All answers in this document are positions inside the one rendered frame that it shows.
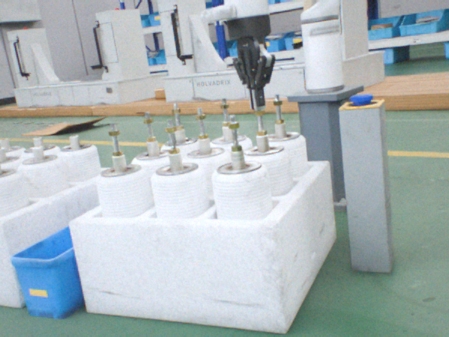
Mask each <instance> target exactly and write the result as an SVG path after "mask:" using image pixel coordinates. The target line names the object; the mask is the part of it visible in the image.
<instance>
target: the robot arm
mask: <svg viewBox="0 0 449 337"><path fill-rule="evenodd" d="M339 8H340V0H317V2H316V3H315V5H314V6H313V7H311V8H309V9H307V10H306V11H304V12H302V15H301V21H302V44H303V52H304V61H305V77H306V86H307V93H310V94H317V93H330V92H336V91H340V90H343V89H344V73H343V63H342V53H341V44H340V33H339V24H338V21H339ZM200 17H201V23H212V22H217V21H221V20H227V26H228V32H229V38H230V39H231V40H236V39H237V40H238V46H237V51H238V57H235V58H233V59H232V62H233V64H234V66H235V69H236V71H237V73H238V76H239V78H240V80H241V83H242V85H245V84H246V87H247V88H248V89H249V96H250V108H251V109H254V110H262V109H265V108H266V102H265V91H264V87H265V85H266V84H269V83H270V81H271V78H272V72H273V68H274V65H275V60H276V58H275V55H274V54H272V55H269V54H268V51H267V44H266V42H265V35H270V34H271V24H270V16H269V9H268V0H224V5H221V6H218V7H215V8H211V9H207V10H204V11H201V13H200Z"/></svg>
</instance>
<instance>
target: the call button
mask: <svg viewBox="0 0 449 337"><path fill-rule="evenodd" d="M373 99H374V96H373V95H372V94H371V93H365V94H363V95H356V96H351V97H350V101H351V102H353V105H367V104H370V103H372V100H373Z"/></svg>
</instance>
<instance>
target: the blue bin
mask: <svg viewBox="0 0 449 337"><path fill-rule="evenodd" d="M11 263H12V265H13V266H15V269H16V271H17V277H18V279H19V282H20V286H21V289H22V292H23V296H24V299H25V302H26V307H27V310H28V313H29V315H31V316H36V317H46V318H52V319H57V320H64V318H67V317H69V316H71V315H72V314H73V313H75V312H76V311H77V310H78V309H79V308H81V307H83V306H85V304H86V302H85V298H84V294H83V288H82V284H81V280H80V274H79V269H78V266H77V259H76V256H75V252H74V245H73V241H72V237H71V231H70V227H69V226H67V227H65V228H64V229H61V230H59V231H58V232H55V233H53V234H52V235H49V236H47V237H46V238H43V239H42V240H40V241H38V242H35V243H34V244H31V245H30V246H29V247H28V248H26V249H24V250H22V251H19V252H18V253H16V254H14V255H13V256H11Z"/></svg>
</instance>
